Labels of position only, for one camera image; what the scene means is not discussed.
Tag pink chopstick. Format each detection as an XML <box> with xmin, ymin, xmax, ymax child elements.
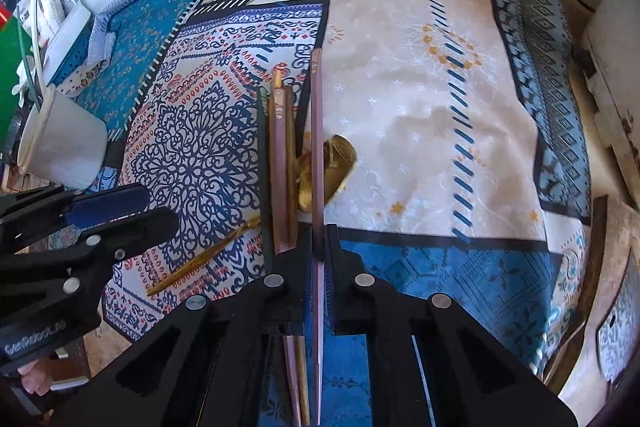
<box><xmin>310</xmin><ymin>48</ymin><xmax>324</xmax><ymax>426</ymax></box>

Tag person's hand fingers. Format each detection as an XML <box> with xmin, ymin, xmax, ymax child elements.
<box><xmin>17</xmin><ymin>358</ymin><xmax>52</xmax><ymax>397</ymax></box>

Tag wooden cutting board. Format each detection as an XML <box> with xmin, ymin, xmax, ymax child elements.
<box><xmin>544</xmin><ymin>195</ymin><xmax>639</xmax><ymax>426</ymax></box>

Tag white plastic tray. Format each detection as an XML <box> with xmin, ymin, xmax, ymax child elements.
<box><xmin>42</xmin><ymin>1</ymin><xmax>92</xmax><ymax>84</ymax></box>

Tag green box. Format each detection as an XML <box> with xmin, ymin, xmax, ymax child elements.
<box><xmin>0</xmin><ymin>17</ymin><xmax>32</xmax><ymax>143</ymax></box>

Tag patterned metal cleaver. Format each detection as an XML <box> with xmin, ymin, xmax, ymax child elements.
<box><xmin>597</xmin><ymin>251</ymin><xmax>639</xmax><ymax>384</ymax></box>

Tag brown wooden chopstick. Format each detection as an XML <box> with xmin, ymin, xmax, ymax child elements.
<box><xmin>269</xmin><ymin>65</ymin><xmax>310</xmax><ymax>426</ymax></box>

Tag dark green chopstick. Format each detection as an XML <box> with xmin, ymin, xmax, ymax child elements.
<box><xmin>256</xmin><ymin>88</ymin><xmax>274</xmax><ymax>273</ymax></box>

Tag gold spoon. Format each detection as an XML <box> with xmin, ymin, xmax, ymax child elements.
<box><xmin>146</xmin><ymin>134</ymin><xmax>357</xmax><ymax>297</ymax></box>

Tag patterned patchwork table mat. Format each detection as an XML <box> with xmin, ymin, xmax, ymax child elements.
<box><xmin>49</xmin><ymin>0</ymin><xmax>594</xmax><ymax>427</ymax></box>

